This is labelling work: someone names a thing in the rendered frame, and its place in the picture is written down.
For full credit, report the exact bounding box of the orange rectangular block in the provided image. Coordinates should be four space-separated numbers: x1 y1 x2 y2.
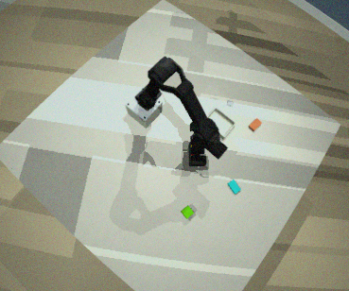
249 118 262 131

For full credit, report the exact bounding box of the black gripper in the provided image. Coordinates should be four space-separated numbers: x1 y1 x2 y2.
190 122 206 166

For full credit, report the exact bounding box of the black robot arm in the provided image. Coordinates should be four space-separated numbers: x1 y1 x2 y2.
134 56 228 159

